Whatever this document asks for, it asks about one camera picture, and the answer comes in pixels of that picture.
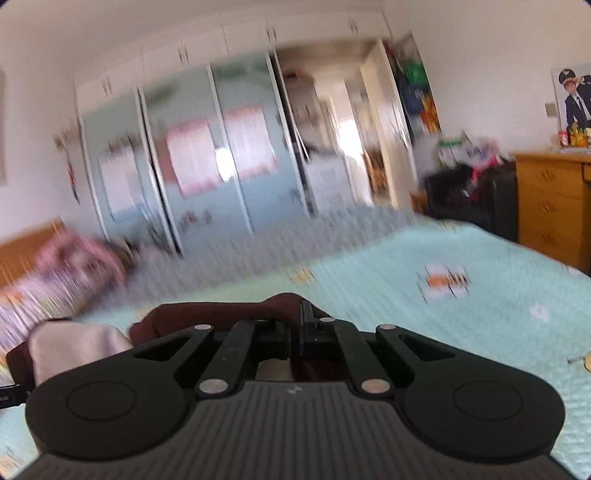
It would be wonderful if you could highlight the grey and maroon sweatshirt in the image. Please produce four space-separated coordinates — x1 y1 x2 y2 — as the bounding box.
4 293 304 389

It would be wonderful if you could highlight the teal bee-pattern bedspread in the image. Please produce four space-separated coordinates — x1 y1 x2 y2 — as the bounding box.
0 204 591 478

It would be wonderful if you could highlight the pink crumpled garment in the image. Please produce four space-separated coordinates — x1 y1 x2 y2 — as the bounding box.
35 230 135 291

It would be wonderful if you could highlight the white drawer cabinet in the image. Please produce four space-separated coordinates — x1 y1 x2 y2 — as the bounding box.
304 155 355 214

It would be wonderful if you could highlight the floral rolled quilt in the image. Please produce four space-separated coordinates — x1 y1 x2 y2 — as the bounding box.
1 272 112 368

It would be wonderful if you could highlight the blue sliding-door wardrobe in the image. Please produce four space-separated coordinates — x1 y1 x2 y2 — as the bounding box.
76 7 390 253

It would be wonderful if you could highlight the wooden headboard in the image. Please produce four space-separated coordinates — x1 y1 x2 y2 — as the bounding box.
0 219 65 288

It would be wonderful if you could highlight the wooden dresser desk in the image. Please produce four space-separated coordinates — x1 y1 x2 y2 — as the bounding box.
515 152 591 274

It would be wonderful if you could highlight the white room door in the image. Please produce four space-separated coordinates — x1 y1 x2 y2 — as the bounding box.
361 39 418 212

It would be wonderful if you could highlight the portrait photo of pilot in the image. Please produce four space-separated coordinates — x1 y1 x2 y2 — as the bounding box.
553 64 590 148

